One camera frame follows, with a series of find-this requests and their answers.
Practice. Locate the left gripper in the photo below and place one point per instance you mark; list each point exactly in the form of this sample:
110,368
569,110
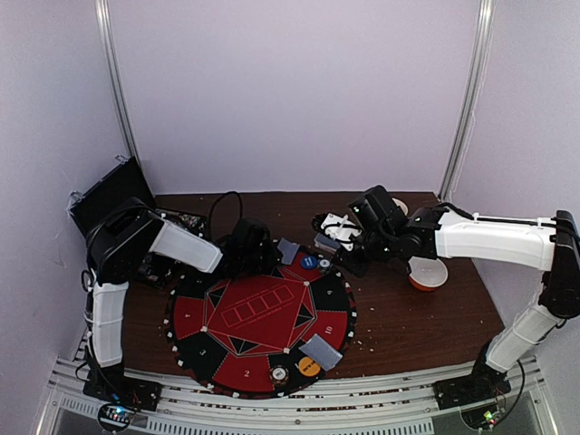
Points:
275,258

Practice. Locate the orange big blind button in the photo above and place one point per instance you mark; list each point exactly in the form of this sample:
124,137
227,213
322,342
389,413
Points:
308,367

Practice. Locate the deck of blue cards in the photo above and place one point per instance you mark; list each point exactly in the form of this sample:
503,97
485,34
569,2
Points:
326,244

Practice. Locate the white and orange bowl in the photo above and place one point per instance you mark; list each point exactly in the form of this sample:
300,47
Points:
427,274

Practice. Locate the right aluminium frame post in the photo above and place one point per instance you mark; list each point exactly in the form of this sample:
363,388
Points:
476,77

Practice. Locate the red poker chip stack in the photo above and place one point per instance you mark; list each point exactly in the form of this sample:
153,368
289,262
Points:
279,375

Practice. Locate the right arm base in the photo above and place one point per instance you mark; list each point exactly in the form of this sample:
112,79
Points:
469,389

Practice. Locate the floral ceramic mug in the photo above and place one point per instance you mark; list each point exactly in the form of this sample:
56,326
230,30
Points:
399,203

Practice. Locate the blue small blind button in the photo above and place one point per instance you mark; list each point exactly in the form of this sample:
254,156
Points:
309,262

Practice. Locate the black poker set case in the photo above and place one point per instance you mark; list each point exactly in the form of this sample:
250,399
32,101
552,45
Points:
122,199

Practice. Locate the left aluminium frame post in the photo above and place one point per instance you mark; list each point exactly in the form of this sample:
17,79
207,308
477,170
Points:
103,15

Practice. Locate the round poker table mat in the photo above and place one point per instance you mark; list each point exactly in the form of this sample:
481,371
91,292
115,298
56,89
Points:
227,334

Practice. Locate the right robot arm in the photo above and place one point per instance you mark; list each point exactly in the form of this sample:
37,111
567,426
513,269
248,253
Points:
376,229

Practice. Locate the aluminium frame post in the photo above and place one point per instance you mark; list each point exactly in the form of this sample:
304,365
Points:
476,77
103,15

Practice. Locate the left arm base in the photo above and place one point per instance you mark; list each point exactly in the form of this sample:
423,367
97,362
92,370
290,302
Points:
129,392

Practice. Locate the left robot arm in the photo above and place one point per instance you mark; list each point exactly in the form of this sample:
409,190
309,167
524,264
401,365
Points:
105,305

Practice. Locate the small pile of dealt cards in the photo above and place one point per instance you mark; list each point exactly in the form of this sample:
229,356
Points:
321,352

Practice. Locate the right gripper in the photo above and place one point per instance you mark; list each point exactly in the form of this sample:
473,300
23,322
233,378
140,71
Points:
346,256

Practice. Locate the front aluminium rail frame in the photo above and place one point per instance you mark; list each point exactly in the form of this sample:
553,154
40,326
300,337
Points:
384,404

